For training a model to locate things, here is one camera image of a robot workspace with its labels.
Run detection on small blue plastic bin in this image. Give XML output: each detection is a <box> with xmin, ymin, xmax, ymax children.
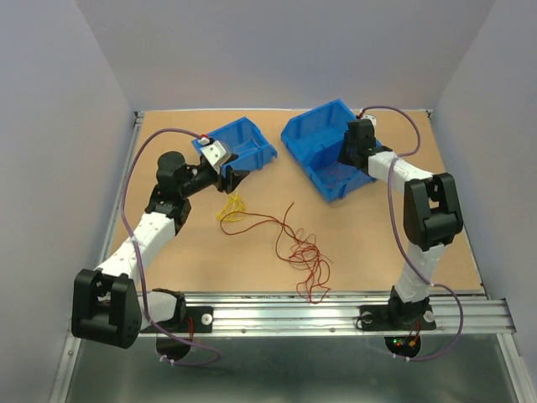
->
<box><xmin>192</xmin><ymin>117</ymin><xmax>278</xmax><ymax>177</ymax></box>

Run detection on yellow wires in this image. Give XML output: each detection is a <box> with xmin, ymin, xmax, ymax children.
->
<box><xmin>216</xmin><ymin>191</ymin><xmax>248</xmax><ymax>222</ymax></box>

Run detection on red wires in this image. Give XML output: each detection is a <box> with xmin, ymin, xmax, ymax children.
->
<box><xmin>220</xmin><ymin>201</ymin><xmax>335</xmax><ymax>304</ymax></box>

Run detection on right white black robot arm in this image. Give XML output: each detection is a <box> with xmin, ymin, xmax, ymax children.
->
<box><xmin>338</xmin><ymin>118</ymin><xmax>463</xmax><ymax>331</ymax></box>

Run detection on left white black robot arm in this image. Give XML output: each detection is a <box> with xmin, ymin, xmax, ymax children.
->
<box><xmin>70</xmin><ymin>146</ymin><xmax>249</xmax><ymax>348</ymax></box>

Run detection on large blue divided bin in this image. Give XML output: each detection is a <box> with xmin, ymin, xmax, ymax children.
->
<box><xmin>280</xmin><ymin>99</ymin><xmax>374</xmax><ymax>203</ymax></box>

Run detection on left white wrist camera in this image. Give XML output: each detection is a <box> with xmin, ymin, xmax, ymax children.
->
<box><xmin>198</xmin><ymin>138</ymin><xmax>232</xmax><ymax>174</ymax></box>

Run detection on aluminium extrusion rail frame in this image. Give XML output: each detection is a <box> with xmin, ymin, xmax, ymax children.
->
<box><xmin>68</xmin><ymin>101</ymin><xmax>535</xmax><ymax>402</ymax></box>

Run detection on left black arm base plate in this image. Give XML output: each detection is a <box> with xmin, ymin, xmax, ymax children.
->
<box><xmin>159</xmin><ymin>306</ymin><xmax>214</xmax><ymax>334</ymax></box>

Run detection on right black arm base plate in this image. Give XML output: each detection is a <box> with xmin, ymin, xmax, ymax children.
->
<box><xmin>357</xmin><ymin>305</ymin><xmax>437</xmax><ymax>332</ymax></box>

